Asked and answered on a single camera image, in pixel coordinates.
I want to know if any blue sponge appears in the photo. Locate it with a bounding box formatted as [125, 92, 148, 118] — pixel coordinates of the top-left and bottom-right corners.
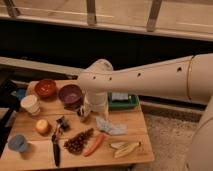
[112, 92, 128, 101]

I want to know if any light blue cloth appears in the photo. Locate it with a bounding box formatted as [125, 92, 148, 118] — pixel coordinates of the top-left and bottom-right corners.
[96, 117, 127, 135]

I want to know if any blue cup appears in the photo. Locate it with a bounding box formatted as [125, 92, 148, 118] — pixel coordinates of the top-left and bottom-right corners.
[8, 134, 28, 152]

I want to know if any small glass jar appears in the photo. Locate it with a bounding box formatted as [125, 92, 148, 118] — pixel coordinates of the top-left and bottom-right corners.
[77, 106, 89, 122]

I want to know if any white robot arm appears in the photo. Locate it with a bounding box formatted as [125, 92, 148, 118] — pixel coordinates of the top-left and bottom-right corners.
[78, 53, 213, 171]

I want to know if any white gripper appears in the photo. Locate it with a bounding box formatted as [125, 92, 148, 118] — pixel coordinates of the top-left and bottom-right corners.
[83, 92, 109, 120]

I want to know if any red bowl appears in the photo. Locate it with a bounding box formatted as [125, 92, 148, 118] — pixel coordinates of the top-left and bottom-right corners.
[34, 79, 57, 98]

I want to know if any yellow apple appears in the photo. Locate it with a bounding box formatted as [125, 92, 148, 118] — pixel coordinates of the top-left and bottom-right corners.
[36, 119, 50, 134]

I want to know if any white cup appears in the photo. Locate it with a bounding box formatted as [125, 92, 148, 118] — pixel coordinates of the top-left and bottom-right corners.
[21, 95, 40, 116]

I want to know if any blue object at table edge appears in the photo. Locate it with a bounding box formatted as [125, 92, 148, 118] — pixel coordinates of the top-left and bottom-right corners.
[15, 88, 26, 100]

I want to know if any green plastic tray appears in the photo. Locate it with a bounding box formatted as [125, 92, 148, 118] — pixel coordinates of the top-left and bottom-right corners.
[108, 92, 139, 110]

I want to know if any orange carrot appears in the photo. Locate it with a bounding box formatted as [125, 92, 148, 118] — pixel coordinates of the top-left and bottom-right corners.
[84, 133, 105, 157]

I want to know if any yellow banana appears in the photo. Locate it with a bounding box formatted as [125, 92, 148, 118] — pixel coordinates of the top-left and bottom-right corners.
[110, 142, 141, 158]

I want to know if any purple bowl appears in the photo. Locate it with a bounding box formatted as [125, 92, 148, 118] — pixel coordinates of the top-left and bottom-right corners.
[58, 84, 82, 105]

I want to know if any bunch of brown grapes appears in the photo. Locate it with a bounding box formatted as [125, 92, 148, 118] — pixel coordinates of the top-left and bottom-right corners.
[64, 128, 94, 154]

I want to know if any small dark toy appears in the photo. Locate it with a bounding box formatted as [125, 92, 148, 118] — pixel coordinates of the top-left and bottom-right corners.
[56, 116, 69, 131]

